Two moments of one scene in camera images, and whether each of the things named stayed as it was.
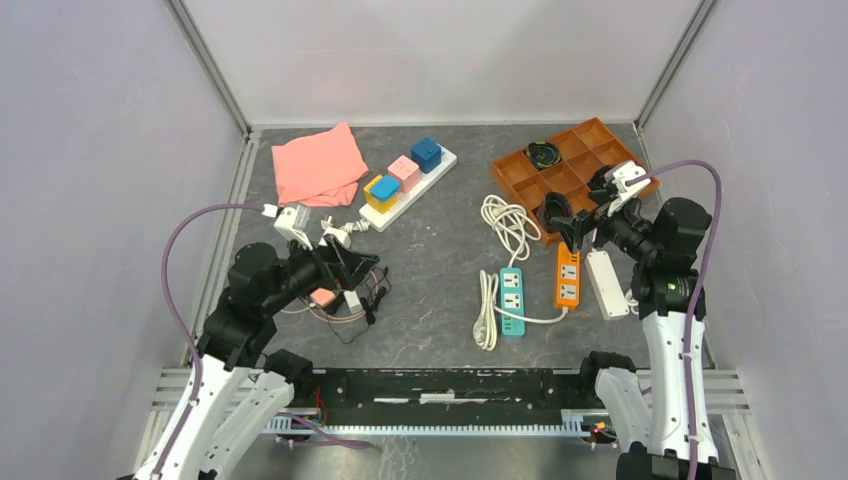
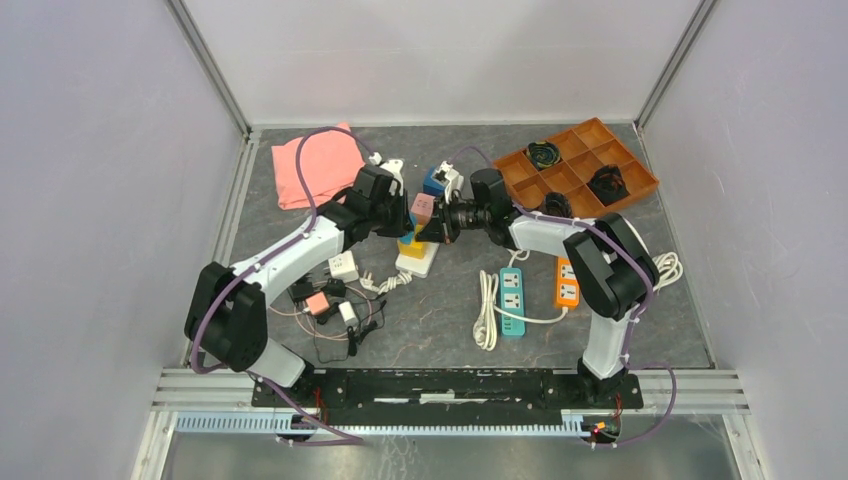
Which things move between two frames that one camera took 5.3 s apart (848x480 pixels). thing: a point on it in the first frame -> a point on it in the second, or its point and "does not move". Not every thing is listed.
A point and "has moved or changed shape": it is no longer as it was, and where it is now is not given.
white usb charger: [354, 304] -> [348, 314]
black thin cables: [373, 316] -> [358, 333]
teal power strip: [512, 301] does not move
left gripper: [338, 265] -> [404, 224]
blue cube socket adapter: [427, 154] -> [430, 186]
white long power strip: [448, 159] -> [419, 267]
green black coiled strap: [543, 154] does not move
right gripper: [574, 228] -> [440, 229]
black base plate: [434, 394] does not move
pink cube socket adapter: [407, 172] -> [423, 206]
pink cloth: [323, 168] does not move
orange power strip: [567, 288] does not move
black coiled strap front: [556, 205] does not move
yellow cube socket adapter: [382, 205] has moved or changed shape
